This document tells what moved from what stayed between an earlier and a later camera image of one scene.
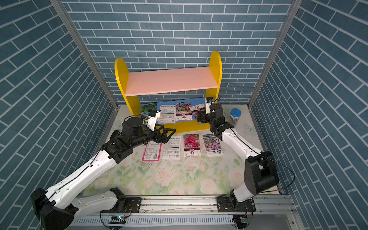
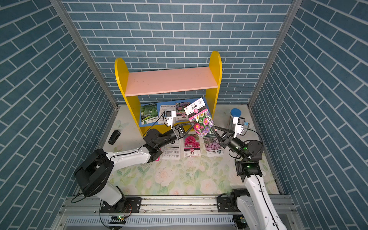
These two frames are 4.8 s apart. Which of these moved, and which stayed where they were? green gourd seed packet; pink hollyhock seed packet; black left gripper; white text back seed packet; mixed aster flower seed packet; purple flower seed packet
Moved: mixed aster flower seed packet; black left gripper
Stayed: white text back seed packet; green gourd seed packet; purple flower seed packet; pink hollyhock seed packet
